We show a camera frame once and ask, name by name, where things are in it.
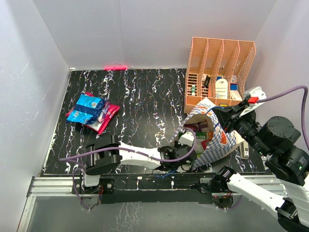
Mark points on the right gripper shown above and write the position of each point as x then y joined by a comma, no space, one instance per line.
229,116

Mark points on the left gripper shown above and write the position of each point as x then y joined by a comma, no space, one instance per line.
176,145

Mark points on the blue checkered paper bag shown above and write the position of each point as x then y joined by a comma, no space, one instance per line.
222,143

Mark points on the pink snack bag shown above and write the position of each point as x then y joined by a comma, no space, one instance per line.
97,126

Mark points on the magenta purple candy pack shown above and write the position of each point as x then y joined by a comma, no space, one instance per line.
103,112

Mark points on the blue snack bag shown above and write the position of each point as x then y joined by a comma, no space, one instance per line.
86,110

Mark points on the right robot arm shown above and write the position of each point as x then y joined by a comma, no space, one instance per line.
276,141

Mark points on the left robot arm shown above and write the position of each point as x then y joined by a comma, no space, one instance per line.
103,162

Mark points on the white red paper box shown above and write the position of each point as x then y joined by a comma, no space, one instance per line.
235,95

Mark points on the green candy pack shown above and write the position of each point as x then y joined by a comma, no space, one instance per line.
200,136

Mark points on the red snack packet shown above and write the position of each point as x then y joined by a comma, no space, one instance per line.
205,143

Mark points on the blue stamp pad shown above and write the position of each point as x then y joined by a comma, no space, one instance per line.
233,86

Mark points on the white tube with label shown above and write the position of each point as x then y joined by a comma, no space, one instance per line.
221,89

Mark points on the red white staples box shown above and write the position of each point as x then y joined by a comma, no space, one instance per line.
234,79

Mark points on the black yellow highlighter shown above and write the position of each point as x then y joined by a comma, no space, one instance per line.
207,81

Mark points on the glue stick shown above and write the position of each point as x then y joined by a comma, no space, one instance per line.
193,88

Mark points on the orange desk organizer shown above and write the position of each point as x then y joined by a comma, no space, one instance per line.
216,57

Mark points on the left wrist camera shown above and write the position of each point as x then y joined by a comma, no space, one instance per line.
186,139

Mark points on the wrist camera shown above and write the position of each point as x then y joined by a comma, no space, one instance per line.
254,94
186,139

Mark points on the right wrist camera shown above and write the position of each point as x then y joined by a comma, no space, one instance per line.
254,94

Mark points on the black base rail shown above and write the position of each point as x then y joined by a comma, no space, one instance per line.
148,188

